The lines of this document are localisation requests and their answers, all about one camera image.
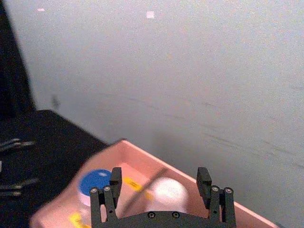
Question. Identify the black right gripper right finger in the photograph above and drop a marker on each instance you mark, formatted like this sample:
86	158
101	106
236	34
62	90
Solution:
223	206

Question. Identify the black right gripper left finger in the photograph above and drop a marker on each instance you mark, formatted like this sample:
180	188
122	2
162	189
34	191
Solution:
99	209

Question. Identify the tape roll with blue face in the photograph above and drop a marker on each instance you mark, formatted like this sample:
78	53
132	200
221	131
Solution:
93	181

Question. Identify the roll of white tape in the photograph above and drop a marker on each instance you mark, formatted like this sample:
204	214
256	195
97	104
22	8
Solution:
169	192

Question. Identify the shallow brown cardboard tray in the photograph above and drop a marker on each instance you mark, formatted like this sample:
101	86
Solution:
142	159

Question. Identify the black table cloth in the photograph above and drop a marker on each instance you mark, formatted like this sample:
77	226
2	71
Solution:
61	142

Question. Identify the black rack with steel bars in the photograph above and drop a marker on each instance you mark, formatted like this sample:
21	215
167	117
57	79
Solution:
14	71

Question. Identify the plain pale wall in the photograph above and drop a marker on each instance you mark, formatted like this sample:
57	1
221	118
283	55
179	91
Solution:
166	71

